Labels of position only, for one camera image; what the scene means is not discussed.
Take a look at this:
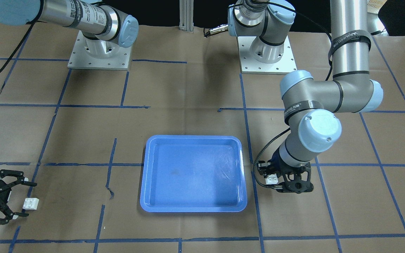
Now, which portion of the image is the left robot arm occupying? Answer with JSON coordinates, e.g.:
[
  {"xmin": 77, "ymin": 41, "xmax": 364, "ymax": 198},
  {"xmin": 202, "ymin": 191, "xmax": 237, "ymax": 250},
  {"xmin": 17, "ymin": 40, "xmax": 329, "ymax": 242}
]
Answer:
[{"xmin": 228, "ymin": 0, "xmax": 384, "ymax": 194}]

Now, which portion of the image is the white block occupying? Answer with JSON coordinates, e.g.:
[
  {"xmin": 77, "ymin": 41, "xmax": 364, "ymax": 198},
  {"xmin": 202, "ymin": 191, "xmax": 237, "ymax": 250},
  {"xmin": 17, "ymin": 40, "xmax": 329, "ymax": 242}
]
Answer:
[
  {"xmin": 265, "ymin": 174, "xmax": 279, "ymax": 185},
  {"xmin": 22, "ymin": 197, "xmax": 40, "ymax": 211}
]

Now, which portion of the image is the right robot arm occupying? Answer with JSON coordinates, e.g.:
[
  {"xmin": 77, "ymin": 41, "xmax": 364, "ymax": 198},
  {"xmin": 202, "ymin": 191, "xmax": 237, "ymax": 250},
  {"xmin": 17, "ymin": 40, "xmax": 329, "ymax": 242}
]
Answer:
[{"xmin": 0, "ymin": 0, "xmax": 139, "ymax": 225}]

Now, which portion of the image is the blue plastic tray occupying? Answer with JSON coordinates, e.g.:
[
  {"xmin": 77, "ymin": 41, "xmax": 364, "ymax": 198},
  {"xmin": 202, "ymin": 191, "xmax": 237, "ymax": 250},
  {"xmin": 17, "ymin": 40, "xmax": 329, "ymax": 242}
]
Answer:
[{"xmin": 140, "ymin": 135, "xmax": 248, "ymax": 213}]

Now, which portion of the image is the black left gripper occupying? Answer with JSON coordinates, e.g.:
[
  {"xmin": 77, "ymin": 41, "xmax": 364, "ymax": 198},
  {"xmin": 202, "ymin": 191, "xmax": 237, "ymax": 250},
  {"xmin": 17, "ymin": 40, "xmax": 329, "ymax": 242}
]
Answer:
[{"xmin": 259, "ymin": 150, "xmax": 312, "ymax": 194}]

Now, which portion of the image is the aluminium frame post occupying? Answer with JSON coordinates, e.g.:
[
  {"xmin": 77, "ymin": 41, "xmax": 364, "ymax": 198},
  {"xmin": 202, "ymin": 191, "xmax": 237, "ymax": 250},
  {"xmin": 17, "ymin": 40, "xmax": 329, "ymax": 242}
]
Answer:
[{"xmin": 179, "ymin": 0, "xmax": 194, "ymax": 33}]

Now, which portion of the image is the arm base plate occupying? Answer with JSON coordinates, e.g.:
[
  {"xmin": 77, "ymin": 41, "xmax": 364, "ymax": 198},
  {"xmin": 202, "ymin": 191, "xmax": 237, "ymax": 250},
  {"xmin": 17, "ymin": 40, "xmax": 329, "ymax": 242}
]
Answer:
[
  {"xmin": 67, "ymin": 31, "xmax": 132, "ymax": 71},
  {"xmin": 237, "ymin": 36, "xmax": 297, "ymax": 75}
]

